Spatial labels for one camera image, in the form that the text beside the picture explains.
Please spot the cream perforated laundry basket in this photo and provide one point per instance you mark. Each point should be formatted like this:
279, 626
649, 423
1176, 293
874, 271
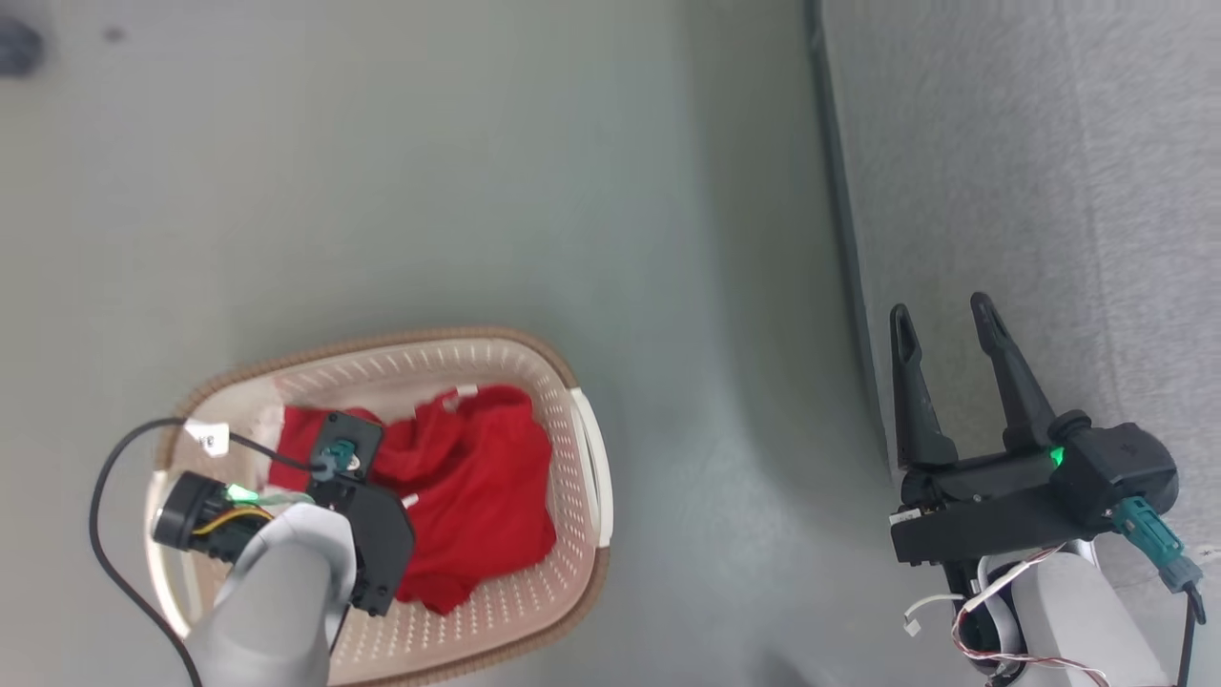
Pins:
534, 611

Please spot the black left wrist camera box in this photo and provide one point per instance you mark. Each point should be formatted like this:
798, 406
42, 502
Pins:
361, 427

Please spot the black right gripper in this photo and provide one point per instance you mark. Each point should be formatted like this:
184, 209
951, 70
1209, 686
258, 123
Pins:
992, 525

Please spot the grey fabric sofa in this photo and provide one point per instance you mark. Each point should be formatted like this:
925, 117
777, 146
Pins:
1049, 172

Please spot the plain red garment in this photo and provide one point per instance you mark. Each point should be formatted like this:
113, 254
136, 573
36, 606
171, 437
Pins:
477, 487

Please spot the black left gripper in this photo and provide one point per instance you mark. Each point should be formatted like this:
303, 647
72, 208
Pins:
382, 544

